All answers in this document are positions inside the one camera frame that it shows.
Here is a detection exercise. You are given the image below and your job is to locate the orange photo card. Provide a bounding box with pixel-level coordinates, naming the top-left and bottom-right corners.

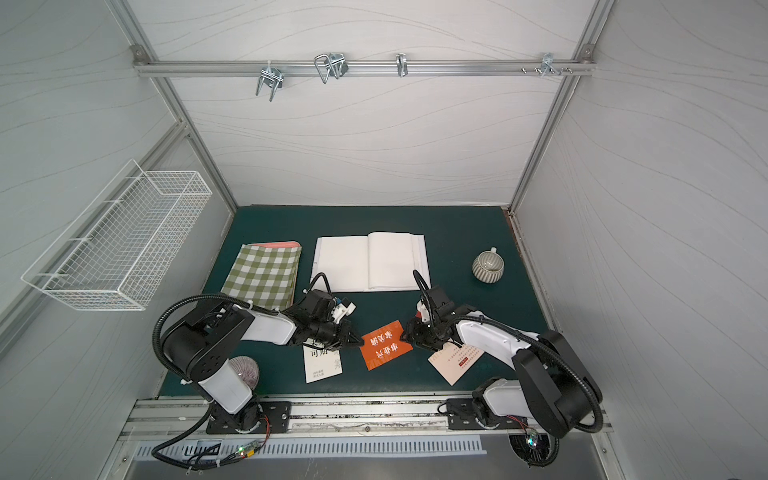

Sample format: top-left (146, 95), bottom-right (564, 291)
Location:
top-left (360, 320), bottom-right (413, 371)

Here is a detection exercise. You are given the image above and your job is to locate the pale pink photo card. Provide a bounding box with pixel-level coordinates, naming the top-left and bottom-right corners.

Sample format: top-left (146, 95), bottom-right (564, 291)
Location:
top-left (428, 342), bottom-right (484, 386)

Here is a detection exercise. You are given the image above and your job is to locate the white photo album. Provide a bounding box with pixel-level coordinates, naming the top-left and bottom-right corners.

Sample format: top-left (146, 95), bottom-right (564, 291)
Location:
top-left (311, 232), bottom-right (431, 293)

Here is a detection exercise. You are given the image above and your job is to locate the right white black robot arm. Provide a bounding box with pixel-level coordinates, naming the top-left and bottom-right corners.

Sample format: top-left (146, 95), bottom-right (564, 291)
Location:
top-left (401, 287), bottom-right (604, 439)

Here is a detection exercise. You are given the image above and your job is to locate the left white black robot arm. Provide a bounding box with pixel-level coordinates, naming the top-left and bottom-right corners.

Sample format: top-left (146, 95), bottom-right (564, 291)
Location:
top-left (151, 290), bottom-right (364, 434)

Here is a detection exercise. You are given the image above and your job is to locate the white photo card black text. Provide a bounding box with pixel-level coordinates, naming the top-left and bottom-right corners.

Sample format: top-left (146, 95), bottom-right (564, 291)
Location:
top-left (303, 346), bottom-right (343, 384)

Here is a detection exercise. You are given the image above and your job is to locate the green checkered photo album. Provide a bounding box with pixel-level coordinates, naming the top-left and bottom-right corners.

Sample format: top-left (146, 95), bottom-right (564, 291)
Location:
top-left (221, 241), bottom-right (302, 310)

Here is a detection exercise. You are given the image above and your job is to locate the ribbed grey ceramic teapot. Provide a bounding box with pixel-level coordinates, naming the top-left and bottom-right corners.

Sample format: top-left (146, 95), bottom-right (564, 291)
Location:
top-left (472, 247), bottom-right (505, 284)

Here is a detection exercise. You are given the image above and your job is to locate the pink ribbed cup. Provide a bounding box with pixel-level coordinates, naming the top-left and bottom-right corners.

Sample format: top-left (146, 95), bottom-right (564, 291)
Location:
top-left (230, 356), bottom-right (260, 390)

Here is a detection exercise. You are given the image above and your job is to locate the white slotted vent strip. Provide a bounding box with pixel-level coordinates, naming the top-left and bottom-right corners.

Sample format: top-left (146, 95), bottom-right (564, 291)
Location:
top-left (133, 435), bottom-right (487, 461)

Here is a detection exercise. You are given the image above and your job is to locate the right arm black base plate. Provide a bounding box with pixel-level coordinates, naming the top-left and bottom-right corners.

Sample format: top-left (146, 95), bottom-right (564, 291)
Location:
top-left (437, 398), bottom-right (527, 432)

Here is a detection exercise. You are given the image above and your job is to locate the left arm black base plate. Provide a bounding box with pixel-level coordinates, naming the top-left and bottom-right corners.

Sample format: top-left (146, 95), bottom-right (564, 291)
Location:
top-left (206, 398), bottom-right (292, 435)

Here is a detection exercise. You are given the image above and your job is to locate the white wire basket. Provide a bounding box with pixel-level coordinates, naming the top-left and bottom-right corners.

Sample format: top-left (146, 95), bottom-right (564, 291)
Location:
top-left (21, 160), bottom-right (212, 312)

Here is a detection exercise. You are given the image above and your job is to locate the metal bracket with screws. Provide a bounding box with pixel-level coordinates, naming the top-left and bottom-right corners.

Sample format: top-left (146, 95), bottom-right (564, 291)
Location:
top-left (520, 53), bottom-right (574, 77)

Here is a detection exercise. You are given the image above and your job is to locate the horizontal aluminium rail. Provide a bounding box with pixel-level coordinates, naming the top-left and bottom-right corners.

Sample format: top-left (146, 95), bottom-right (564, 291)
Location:
top-left (134, 57), bottom-right (597, 78)

